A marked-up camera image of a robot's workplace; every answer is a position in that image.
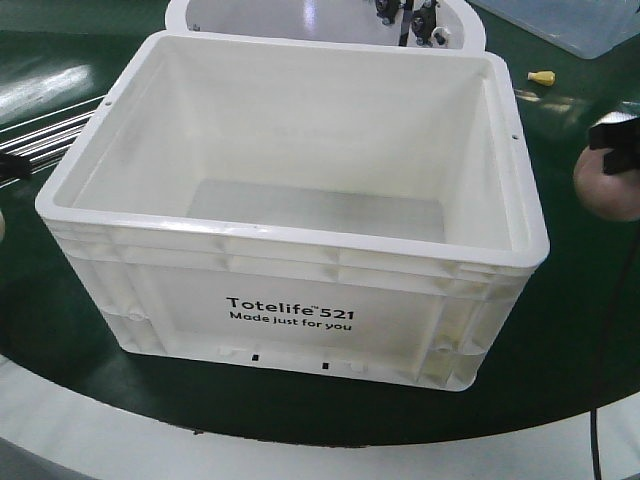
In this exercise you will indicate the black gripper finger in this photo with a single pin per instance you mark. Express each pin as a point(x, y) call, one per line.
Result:
point(622, 140)
point(14, 167)

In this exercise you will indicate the pinkish brown ball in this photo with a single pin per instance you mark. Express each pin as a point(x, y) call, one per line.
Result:
point(609, 197)

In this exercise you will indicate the white Totelife plastic crate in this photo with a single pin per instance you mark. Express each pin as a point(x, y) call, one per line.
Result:
point(357, 211)

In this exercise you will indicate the cream tennis ball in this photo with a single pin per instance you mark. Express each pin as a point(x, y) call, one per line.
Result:
point(2, 226)

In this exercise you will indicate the metal rods bundle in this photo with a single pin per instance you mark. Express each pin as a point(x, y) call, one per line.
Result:
point(44, 140)

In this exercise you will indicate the small yellow toy piece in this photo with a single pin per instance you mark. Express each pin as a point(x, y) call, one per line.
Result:
point(544, 78)

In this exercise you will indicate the clear plastic bin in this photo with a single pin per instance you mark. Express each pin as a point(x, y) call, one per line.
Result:
point(586, 29)

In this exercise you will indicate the black bracket mechanism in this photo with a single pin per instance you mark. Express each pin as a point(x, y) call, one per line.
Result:
point(420, 22)

